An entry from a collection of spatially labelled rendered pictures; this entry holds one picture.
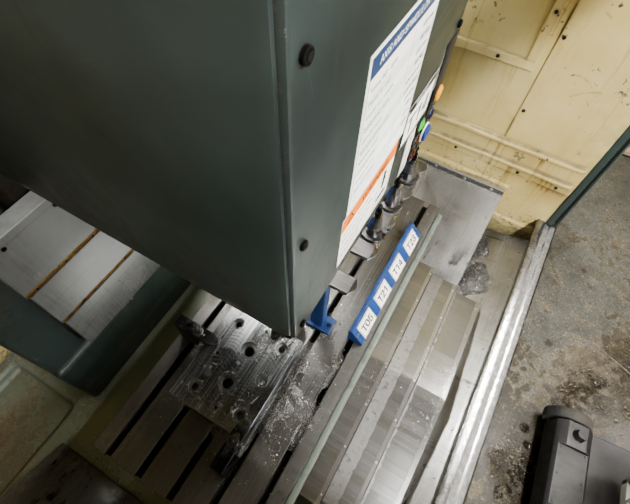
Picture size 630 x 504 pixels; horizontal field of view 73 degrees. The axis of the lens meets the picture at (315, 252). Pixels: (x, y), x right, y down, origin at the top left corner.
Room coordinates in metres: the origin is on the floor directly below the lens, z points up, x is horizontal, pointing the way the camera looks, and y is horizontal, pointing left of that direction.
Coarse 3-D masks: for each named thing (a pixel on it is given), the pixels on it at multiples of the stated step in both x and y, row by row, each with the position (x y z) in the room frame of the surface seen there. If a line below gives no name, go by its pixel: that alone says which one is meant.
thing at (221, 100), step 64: (0, 0) 0.28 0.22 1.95; (64, 0) 0.25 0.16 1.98; (128, 0) 0.22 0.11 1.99; (192, 0) 0.20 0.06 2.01; (256, 0) 0.19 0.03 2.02; (320, 0) 0.21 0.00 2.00; (384, 0) 0.30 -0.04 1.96; (448, 0) 0.47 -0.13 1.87; (0, 64) 0.31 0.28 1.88; (64, 64) 0.27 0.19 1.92; (128, 64) 0.23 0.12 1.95; (192, 64) 0.21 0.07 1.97; (256, 64) 0.19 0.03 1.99; (320, 64) 0.22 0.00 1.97; (0, 128) 0.36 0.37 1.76; (64, 128) 0.29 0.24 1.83; (128, 128) 0.25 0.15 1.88; (192, 128) 0.21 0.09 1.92; (256, 128) 0.19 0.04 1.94; (320, 128) 0.22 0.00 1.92; (64, 192) 0.34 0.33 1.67; (128, 192) 0.27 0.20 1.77; (192, 192) 0.22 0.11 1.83; (256, 192) 0.19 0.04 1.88; (320, 192) 0.23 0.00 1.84; (192, 256) 0.24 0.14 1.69; (256, 256) 0.20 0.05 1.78; (320, 256) 0.24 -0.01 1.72
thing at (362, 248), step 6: (360, 240) 0.59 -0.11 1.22; (354, 246) 0.57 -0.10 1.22; (360, 246) 0.57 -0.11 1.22; (366, 246) 0.57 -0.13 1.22; (372, 246) 0.57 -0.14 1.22; (354, 252) 0.55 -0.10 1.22; (360, 252) 0.55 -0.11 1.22; (366, 252) 0.55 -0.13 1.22; (372, 252) 0.55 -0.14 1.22; (366, 258) 0.54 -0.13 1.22
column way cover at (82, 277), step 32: (32, 192) 0.53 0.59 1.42; (0, 224) 0.45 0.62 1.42; (32, 224) 0.47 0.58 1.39; (64, 224) 0.51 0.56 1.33; (0, 256) 0.40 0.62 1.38; (32, 256) 0.43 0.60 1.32; (64, 256) 0.47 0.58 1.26; (96, 256) 0.53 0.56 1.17; (128, 256) 0.59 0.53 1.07; (32, 288) 0.39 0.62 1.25; (64, 288) 0.43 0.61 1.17; (96, 288) 0.48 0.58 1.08; (128, 288) 0.54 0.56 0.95; (64, 320) 0.38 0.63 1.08; (96, 320) 0.43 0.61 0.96
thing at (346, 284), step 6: (336, 276) 0.48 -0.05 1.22; (342, 276) 0.48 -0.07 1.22; (348, 276) 0.48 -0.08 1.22; (336, 282) 0.46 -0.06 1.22; (342, 282) 0.47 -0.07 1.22; (348, 282) 0.47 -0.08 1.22; (354, 282) 0.47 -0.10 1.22; (336, 288) 0.45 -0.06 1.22; (342, 288) 0.45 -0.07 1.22; (348, 288) 0.45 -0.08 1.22; (354, 288) 0.45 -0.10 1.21; (348, 294) 0.44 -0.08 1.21
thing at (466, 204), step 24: (432, 168) 1.19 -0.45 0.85; (432, 192) 1.10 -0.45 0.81; (456, 192) 1.09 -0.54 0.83; (480, 192) 1.09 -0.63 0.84; (456, 216) 1.00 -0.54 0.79; (480, 216) 1.00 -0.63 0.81; (432, 240) 0.92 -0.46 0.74; (456, 240) 0.91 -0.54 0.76; (432, 264) 0.83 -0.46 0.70; (456, 264) 0.83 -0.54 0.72
